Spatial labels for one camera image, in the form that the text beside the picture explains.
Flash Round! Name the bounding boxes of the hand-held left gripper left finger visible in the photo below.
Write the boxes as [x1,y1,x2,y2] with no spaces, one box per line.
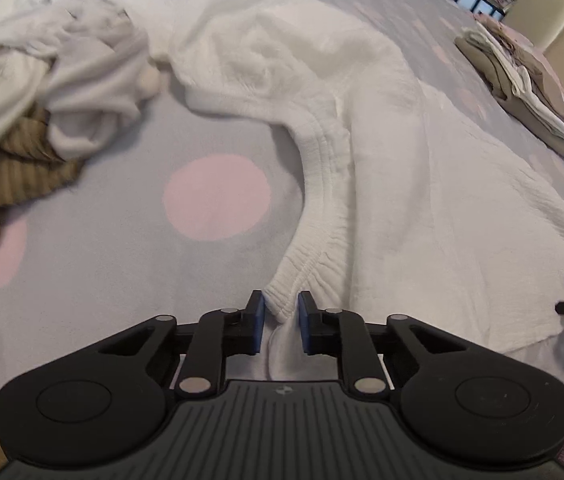
[97,290,267,399]

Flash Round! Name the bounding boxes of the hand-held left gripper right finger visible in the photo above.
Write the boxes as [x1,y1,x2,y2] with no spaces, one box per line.
[298,290,469,397]

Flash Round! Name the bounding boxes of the white textured pants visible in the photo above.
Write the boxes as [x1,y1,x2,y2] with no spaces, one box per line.
[97,0,564,386]

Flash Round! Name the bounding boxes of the white folded garment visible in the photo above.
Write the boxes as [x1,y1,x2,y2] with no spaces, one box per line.
[464,27,564,142]

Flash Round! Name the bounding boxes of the taupe folded garment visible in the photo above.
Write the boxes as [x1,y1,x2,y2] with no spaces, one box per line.
[492,24,564,111]

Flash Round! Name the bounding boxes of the large khaki folded garment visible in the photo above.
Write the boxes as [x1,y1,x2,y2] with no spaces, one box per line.
[456,35,564,170]

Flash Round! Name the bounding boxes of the beige padded headboard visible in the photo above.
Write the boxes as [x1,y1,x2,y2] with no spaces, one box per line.
[503,0,564,128]

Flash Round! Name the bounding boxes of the olive ribbed garment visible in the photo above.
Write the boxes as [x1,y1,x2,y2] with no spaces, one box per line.
[0,102,83,281]

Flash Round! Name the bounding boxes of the pale grey crumpled garment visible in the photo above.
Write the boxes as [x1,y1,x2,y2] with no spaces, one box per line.
[44,0,149,81]

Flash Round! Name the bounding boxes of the white fluffy garment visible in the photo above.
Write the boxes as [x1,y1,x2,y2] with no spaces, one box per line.
[0,0,163,181]

